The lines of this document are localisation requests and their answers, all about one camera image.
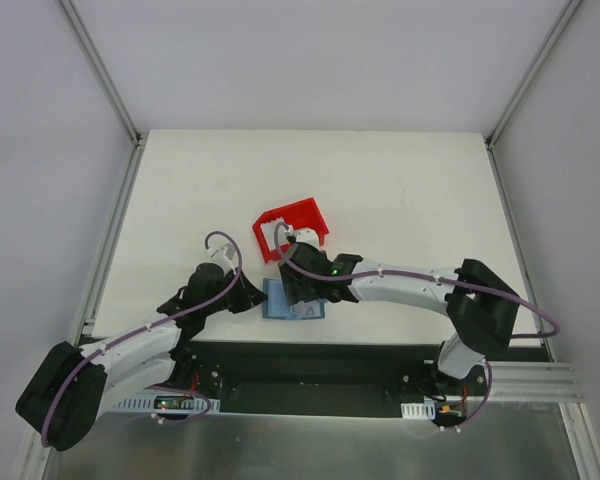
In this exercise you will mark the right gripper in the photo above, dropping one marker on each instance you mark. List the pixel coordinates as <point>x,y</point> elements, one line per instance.
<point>295,284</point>

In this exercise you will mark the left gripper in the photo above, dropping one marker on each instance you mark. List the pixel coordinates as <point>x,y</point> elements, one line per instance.
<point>243,296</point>

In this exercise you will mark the blue leather card holder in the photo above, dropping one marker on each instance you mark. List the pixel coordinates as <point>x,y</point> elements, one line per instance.
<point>276,306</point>

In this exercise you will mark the red plastic bin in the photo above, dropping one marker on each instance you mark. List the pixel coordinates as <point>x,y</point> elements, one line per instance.
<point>300,215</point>

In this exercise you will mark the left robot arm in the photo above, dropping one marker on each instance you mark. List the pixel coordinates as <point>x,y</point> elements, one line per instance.
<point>73,386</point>

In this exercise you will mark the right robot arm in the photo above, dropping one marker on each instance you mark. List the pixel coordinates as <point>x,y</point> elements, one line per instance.
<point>481,307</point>

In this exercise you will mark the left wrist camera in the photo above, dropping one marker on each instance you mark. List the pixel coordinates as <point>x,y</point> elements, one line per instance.
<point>224,256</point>

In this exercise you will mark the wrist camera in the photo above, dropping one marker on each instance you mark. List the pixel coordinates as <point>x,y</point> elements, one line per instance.
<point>304,235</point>
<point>224,256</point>

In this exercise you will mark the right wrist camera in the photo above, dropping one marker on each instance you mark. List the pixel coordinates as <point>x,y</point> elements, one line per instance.
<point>304,235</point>

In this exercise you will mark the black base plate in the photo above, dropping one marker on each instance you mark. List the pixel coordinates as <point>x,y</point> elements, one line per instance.
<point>314,380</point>

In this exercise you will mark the left white cable duct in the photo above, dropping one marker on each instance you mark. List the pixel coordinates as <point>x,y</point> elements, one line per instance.
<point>166,403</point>

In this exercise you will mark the white cable duct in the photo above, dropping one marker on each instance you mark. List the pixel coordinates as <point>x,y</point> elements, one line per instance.
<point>418,411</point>
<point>166,403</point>

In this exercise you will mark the right white cable duct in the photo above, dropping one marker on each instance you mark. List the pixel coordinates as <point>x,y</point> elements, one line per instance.
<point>418,411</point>

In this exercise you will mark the left aluminium frame post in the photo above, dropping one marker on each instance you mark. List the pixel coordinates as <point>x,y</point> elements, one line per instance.
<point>95,61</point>

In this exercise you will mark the aluminium frame post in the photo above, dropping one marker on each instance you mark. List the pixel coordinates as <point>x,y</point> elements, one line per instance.
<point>95,61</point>
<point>567,14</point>

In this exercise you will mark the aluminium front rail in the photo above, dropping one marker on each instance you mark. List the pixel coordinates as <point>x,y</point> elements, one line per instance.
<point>535,382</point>

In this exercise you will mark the right aluminium frame post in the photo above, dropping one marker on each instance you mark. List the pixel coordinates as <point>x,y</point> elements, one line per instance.
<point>567,14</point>

